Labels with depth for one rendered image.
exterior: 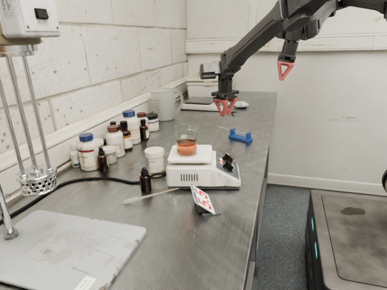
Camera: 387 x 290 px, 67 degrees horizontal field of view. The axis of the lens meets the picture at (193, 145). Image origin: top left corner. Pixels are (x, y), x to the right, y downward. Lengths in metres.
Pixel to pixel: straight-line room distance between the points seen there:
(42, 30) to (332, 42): 1.89
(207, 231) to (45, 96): 0.67
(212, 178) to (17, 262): 0.46
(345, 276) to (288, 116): 1.36
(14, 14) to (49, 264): 0.42
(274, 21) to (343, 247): 0.88
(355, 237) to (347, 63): 1.25
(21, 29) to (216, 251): 0.49
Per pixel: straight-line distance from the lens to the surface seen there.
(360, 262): 1.27
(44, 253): 0.67
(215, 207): 0.72
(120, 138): 1.05
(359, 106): 2.31
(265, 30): 0.88
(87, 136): 0.96
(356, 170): 2.47
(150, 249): 0.62
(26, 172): 0.61
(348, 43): 2.19
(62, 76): 1.10
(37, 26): 0.50
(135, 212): 0.74
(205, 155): 0.80
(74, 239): 0.68
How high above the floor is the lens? 1.14
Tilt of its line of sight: 20 degrees down
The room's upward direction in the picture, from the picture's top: 2 degrees counter-clockwise
